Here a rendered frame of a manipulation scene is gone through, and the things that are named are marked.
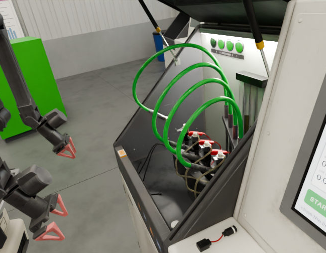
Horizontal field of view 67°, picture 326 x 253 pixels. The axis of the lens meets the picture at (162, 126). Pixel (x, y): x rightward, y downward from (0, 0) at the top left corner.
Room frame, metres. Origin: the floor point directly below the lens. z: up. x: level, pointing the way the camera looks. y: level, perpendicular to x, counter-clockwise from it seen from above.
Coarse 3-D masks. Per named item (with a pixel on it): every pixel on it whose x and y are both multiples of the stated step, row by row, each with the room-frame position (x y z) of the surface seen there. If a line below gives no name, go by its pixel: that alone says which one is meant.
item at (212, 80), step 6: (210, 78) 0.73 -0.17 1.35; (216, 78) 0.74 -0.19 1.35; (198, 84) 0.71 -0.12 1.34; (222, 84) 0.74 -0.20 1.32; (192, 90) 0.70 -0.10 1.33; (228, 90) 0.75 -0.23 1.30; (186, 96) 0.69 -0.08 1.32; (180, 102) 0.69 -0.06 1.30; (174, 108) 0.68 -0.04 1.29; (234, 114) 0.76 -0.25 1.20; (168, 120) 0.67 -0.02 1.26; (234, 120) 0.76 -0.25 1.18; (168, 126) 0.67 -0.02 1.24; (234, 126) 0.76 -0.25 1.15; (234, 132) 0.76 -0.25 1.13; (234, 138) 0.76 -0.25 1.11; (168, 144) 0.67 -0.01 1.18; (174, 150) 0.68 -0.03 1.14; (186, 156) 0.68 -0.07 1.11; (192, 156) 0.69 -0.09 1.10; (198, 156) 0.71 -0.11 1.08
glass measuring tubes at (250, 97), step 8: (240, 72) 0.94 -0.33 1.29; (248, 72) 0.92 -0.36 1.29; (240, 80) 0.92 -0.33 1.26; (248, 80) 0.88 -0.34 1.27; (256, 80) 0.84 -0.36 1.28; (264, 80) 0.82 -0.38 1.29; (240, 88) 0.93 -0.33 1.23; (248, 88) 0.89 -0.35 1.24; (256, 88) 0.86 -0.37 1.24; (264, 88) 0.84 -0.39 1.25; (240, 96) 0.93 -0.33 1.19; (248, 96) 0.89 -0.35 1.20; (256, 96) 0.87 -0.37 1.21; (240, 104) 0.93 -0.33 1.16; (248, 104) 0.89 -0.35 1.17; (256, 104) 0.87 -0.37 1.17; (248, 112) 0.89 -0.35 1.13; (256, 112) 0.87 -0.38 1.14; (248, 120) 0.89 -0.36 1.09; (248, 128) 0.90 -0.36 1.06
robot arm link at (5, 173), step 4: (0, 160) 0.57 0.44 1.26; (4, 160) 0.58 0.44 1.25; (0, 164) 0.56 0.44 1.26; (4, 164) 0.57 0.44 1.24; (0, 168) 0.57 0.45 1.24; (4, 168) 0.57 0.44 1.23; (8, 168) 0.58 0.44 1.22; (0, 172) 0.55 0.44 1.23; (4, 172) 0.56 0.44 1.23; (8, 172) 0.57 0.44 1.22; (0, 176) 0.53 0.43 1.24; (4, 176) 0.55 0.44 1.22; (8, 176) 0.56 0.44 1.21; (0, 180) 0.52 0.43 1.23; (4, 180) 0.54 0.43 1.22; (0, 184) 0.52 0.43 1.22; (4, 184) 0.53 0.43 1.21
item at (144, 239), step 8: (128, 192) 0.97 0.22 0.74; (128, 200) 1.05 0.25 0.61; (136, 208) 0.83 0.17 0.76; (136, 216) 0.89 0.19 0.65; (136, 224) 0.96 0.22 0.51; (144, 224) 0.72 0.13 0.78; (136, 232) 1.06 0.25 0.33; (144, 232) 0.76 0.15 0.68; (144, 240) 0.82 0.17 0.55; (152, 240) 0.63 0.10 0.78; (144, 248) 0.88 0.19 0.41; (152, 248) 0.66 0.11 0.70
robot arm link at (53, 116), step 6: (48, 114) 0.97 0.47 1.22; (54, 114) 0.97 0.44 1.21; (60, 114) 0.98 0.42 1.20; (30, 120) 0.93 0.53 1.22; (36, 120) 0.94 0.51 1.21; (42, 120) 0.95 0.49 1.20; (48, 120) 0.96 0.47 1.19; (54, 120) 0.96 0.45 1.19; (60, 120) 0.96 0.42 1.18; (66, 120) 0.98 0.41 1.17; (30, 126) 0.93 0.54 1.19; (36, 126) 0.93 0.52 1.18; (54, 126) 0.96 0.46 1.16
